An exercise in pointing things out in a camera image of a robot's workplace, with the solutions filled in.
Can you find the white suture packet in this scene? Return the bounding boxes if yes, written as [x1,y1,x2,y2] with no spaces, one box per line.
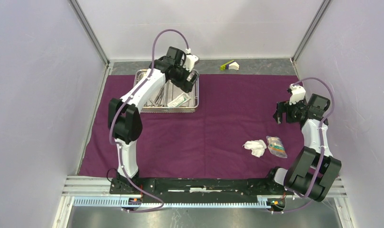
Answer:
[167,92,191,107]

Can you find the steel surgical tray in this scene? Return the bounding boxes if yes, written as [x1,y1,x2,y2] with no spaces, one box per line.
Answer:
[139,81,199,113]

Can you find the clear bag of supplies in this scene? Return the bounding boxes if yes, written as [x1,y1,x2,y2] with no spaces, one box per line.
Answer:
[266,136,288,159]

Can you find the white gauze wad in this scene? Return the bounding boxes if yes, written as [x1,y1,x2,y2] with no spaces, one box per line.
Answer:
[243,140,267,158]

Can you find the purple cloth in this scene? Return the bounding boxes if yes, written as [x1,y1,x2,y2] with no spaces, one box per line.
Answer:
[77,73,339,180]

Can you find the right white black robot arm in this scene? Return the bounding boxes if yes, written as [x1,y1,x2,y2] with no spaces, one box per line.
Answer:
[264,94,342,202]

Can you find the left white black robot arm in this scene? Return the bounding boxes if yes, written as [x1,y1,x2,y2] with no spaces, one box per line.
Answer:
[108,47,199,194]

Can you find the steel surgical instruments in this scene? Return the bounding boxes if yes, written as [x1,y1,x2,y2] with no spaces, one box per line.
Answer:
[149,85,166,107]

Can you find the green white toy block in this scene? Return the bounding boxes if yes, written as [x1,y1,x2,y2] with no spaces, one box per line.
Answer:
[219,60,240,71]

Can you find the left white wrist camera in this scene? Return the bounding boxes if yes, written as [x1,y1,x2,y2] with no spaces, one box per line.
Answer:
[182,48,199,72]

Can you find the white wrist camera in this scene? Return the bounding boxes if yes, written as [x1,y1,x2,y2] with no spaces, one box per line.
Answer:
[182,48,199,72]
[289,84,306,105]

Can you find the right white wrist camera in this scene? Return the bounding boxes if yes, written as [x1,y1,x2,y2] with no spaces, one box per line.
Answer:
[289,84,306,105]

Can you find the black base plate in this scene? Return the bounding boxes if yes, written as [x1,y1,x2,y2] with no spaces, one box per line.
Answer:
[110,176,294,196]

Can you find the blue toothed cable rail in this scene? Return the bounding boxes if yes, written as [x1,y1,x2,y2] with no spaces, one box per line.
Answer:
[73,196,270,209]

